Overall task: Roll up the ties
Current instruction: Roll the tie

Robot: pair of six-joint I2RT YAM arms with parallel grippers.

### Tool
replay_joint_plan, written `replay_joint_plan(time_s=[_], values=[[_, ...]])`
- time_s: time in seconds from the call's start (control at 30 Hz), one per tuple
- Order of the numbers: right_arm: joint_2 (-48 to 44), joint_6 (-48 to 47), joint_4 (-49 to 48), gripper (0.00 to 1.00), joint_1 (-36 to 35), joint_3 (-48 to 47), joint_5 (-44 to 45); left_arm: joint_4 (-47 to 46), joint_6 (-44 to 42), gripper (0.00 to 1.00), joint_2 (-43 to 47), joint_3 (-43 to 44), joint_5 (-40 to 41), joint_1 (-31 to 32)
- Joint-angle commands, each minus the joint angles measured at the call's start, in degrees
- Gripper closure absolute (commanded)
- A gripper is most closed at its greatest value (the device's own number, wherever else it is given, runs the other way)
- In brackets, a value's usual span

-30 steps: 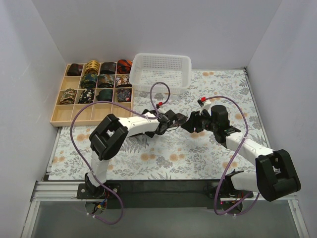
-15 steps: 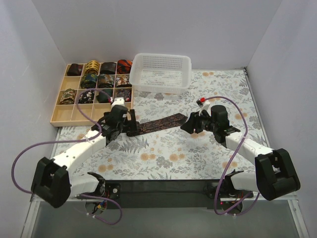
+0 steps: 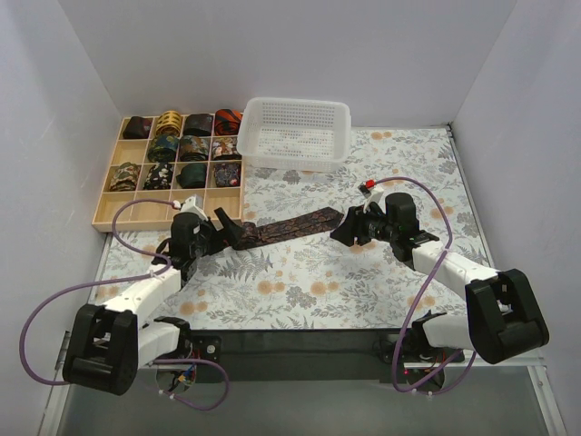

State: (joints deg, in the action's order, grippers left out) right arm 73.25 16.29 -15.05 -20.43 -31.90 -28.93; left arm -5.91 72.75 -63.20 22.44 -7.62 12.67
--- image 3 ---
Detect brown paisley patterned tie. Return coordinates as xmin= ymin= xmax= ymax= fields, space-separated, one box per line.
xmin=231 ymin=207 xmax=343 ymax=251

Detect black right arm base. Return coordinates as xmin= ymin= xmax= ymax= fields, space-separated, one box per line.
xmin=371 ymin=336 xmax=455 ymax=386

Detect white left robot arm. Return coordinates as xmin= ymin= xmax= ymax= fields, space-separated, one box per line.
xmin=63 ymin=207 xmax=243 ymax=395

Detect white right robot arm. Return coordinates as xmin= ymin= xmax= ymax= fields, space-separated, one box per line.
xmin=330 ymin=193 xmax=549 ymax=364

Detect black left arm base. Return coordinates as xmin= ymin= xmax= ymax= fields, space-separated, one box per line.
xmin=155 ymin=337 xmax=223 ymax=393

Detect rolled navy paisley rose tie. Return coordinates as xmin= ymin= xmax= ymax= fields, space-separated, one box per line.
xmin=213 ymin=162 xmax=241 ymax=188

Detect rolled dark green tie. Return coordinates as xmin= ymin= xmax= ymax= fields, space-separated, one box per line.
xmin=176 ymin=163 xmax=208 ymax=189

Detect rolled black white floral tie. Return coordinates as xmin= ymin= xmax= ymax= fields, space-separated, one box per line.
xmin=143 ymin=163 xmax=173 ymax=190

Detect wooden compartment tray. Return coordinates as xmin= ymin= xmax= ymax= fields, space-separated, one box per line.
xmin=93 ymin=114 xmax=245 ymax=233

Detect rolled pink floral dark tie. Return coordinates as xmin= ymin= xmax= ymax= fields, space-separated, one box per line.
xmin=211 ymin=136 xmax=241 ymax=161

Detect rolled green camouflage floral tie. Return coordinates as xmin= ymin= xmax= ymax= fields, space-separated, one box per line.
xmin=108 ymin=162 xmax=140 ymax=192

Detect rolled navy yellow leaf tie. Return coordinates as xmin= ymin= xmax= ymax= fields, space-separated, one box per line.
xmin=147 ymin=134 xmax=180 ymax=163

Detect white plastic mesh basket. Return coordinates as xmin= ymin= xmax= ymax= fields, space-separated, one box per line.
xmin=237 ymin=97 xmax=351 ymax=173

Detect rolled orange black tie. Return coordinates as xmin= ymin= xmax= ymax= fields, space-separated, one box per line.
xmin=214 ymin=109 xmax=242 ymax=136

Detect rolled dark grey tie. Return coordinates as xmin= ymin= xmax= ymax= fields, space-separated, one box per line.
xmin=183 ymin=114 xmax=213 ymax=137

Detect rolled yellow black tie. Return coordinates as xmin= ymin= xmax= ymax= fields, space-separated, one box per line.
xmin=154 ymin=111 xmax=182 ymax=136

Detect rolled dark maroon tie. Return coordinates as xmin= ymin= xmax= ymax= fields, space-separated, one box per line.
xmin=122 ymin=116 xmax=153 ymax=140

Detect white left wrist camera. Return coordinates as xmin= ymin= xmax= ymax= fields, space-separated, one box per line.
xmin=179 ymin=194 xmax=205 ymax=220

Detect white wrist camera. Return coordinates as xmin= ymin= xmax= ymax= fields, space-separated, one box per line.
xmin=179 ymin=194 xmax=205 ymax=220
xmin=358 ymin=180 xmax=384 ymax=213

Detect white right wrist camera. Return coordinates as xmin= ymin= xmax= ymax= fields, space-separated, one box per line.
xmin=358 ymin=180 xmax=384 ymax=213

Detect aluminium frame rail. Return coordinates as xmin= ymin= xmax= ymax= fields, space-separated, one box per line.
xmin=57 ymin=329 xmax=558 ymax=435

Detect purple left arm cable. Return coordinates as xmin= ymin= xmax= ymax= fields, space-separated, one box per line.
xmin=20 ymin=197 xmax=231 ymax=411

